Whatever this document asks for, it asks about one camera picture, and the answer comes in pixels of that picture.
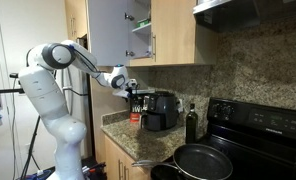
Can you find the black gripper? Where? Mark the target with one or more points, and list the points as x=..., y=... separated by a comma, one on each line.
x=134, y=93

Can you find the black air fryer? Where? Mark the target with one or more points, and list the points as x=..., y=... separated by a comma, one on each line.
x=160, y=111

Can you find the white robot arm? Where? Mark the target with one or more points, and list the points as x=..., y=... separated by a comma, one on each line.
x=40, y=86

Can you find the black protein powder tub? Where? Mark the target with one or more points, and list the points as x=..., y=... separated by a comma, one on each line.
x=136, y=105

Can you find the wooden upper cabinet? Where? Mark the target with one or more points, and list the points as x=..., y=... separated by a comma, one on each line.
x=146, y=33

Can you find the wooden cabinet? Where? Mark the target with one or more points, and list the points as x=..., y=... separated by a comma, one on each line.
x=119, y=164
x=146, y=33

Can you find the dark olive oil bottle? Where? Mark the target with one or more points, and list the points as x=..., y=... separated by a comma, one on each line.
x=191, y=125

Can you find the wooden lower cabinet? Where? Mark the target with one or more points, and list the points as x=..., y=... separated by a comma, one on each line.
x=119, y=164

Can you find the small black frying pan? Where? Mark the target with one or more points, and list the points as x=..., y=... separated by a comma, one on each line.
x=160, y=172

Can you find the large black frying pan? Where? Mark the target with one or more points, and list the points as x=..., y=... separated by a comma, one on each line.
x=196, y=161

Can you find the black range hood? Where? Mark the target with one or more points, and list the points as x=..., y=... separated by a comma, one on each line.
x=231, y=15

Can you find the black electric stove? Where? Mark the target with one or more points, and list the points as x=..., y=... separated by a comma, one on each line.
x=259, y=140

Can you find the white wall outlet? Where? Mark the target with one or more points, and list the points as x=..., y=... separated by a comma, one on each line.
x=180, y=106

